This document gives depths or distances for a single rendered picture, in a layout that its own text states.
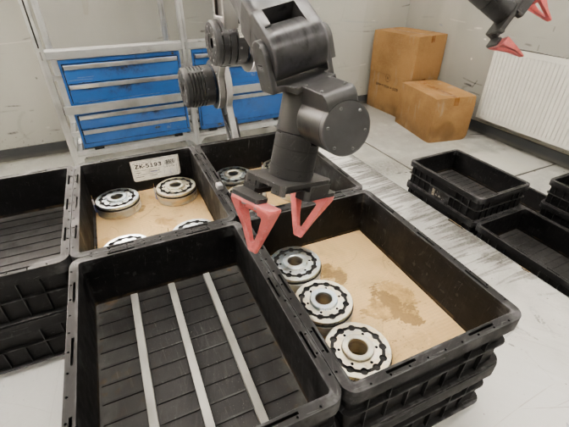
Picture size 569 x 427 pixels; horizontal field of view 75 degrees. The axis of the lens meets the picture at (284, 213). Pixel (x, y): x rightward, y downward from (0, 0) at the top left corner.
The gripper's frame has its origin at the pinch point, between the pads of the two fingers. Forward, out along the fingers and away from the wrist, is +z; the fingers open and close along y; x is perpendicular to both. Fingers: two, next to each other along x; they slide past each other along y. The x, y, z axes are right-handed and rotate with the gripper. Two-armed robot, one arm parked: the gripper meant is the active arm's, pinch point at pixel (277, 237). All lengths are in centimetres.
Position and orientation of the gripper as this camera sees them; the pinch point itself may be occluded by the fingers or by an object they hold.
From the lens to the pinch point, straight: 51.7
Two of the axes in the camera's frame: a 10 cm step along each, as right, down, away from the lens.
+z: -1.9, 9.2, 3.5
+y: 6.3, -1.6, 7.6
